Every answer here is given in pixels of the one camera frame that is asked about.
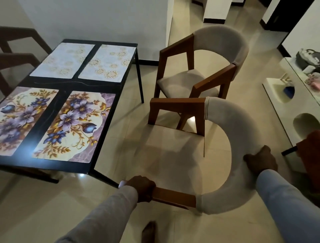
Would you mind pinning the person's left hand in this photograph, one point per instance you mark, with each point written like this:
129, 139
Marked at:
141, 187

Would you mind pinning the dark wooden chair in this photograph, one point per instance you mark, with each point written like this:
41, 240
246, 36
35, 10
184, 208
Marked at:
15, 55

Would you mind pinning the blue object in cabinet niche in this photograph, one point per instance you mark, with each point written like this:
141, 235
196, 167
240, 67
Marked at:
289, 92

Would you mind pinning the black dining table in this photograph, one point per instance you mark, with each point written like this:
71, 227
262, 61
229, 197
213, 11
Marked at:
75, 100

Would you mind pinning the pink item on cabinet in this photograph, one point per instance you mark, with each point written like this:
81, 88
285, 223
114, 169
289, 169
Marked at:
313, 81

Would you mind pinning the purple floral placemat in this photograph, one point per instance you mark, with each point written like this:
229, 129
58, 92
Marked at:
15, 117
75, 125

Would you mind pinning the grey handbag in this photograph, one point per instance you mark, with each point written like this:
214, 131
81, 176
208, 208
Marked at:
308, 58

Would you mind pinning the person's right fingers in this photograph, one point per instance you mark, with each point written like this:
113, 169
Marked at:
250, 159

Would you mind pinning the brown wooden chair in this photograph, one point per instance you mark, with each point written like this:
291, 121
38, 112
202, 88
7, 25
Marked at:
306, 155

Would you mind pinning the white console cabinet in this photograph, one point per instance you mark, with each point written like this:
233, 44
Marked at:
292, 100

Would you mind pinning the person's right forearm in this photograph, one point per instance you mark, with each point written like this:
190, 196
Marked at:
290, 202

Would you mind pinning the person's left forearm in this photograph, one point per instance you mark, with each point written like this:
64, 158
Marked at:
100, 217

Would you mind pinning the person's left fingers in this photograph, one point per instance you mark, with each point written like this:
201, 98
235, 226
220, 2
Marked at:
150, 192

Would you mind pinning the white gold floral placemat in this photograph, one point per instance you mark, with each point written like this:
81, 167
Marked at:
62, 60
107, 62

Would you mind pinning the wooden chair with beige upholstery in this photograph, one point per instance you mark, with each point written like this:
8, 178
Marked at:
200, 67
225, 150

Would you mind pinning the person's foot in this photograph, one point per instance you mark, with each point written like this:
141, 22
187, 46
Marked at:
149, 231

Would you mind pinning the person's right hand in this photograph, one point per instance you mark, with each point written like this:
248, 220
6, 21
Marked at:
262, 160

